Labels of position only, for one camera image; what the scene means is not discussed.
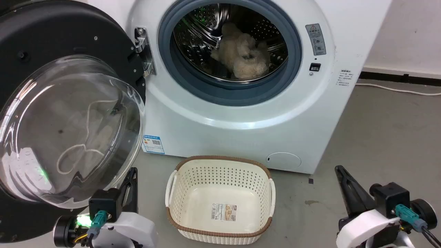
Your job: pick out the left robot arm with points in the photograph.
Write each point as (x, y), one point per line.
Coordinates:
(65, 230)

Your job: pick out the black door latch slot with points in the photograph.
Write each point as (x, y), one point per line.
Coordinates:
(315, 66)

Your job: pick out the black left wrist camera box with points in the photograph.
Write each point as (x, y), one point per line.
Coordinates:
(103, 203)

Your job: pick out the small printed text sticker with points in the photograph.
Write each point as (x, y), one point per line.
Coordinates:
(345, 77)

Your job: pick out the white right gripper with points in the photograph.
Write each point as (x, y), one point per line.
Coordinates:
(365, 229)

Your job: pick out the round white filter cover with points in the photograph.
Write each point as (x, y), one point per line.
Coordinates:
(283, 161)

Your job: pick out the perforated steel washer drum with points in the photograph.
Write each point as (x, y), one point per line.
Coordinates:
(200, 44)

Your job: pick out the blue white energy label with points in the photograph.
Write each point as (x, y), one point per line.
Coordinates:
(153, 144)

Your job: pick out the white front-load washing machine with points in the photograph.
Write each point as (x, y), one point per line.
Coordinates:
(241, 137)

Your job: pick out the grey warning sticker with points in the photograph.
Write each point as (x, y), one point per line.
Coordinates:
(316, 39)

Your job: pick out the cream plastic laundry basket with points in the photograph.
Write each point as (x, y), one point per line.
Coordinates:
(193, 206)

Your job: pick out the black wall baseboard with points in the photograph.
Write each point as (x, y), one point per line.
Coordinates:
(396, 78)

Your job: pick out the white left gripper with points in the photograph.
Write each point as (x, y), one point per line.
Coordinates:
(132, 230)

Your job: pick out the black round glass washer door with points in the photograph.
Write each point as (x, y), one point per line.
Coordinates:
(51, 31)

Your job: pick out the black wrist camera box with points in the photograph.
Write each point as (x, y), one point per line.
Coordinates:
(391, 198)
(103, 203)

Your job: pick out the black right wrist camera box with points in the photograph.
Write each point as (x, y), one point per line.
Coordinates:
(391, 198)

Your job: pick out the metal door hinge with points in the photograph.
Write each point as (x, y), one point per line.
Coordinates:
(146, 51)

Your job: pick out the beige fluffy plush toy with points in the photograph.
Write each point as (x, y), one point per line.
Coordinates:
(241, 58)

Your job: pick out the paper label with barcode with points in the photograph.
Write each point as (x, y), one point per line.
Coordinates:
(224, 212)

